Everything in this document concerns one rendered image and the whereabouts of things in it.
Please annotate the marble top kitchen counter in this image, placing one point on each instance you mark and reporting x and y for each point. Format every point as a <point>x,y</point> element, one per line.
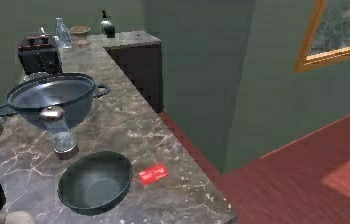
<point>123,120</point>

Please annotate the red credit card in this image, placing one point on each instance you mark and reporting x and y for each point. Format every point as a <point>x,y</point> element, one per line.
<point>153,174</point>

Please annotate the dark green bowl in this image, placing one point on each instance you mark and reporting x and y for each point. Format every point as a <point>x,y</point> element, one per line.
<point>94,183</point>

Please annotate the silver black soap dispenser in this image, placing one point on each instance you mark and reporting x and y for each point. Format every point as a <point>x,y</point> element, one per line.
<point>107,26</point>

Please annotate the glass salt shaker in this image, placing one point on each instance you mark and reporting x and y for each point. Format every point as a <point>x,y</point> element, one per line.
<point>59,133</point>

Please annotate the tan ceramic bowl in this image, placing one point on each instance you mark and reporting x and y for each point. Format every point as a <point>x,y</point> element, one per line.
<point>80,34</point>

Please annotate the clear glass bottle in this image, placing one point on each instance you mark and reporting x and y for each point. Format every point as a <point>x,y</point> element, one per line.
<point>63,33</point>

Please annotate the black and red toaster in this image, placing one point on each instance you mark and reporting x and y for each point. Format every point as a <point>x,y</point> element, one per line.
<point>39,56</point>

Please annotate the wooden framed window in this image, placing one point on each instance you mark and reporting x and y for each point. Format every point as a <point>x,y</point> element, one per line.
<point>336,30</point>

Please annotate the beige round object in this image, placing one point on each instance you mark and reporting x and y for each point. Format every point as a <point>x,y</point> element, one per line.
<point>19,218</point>

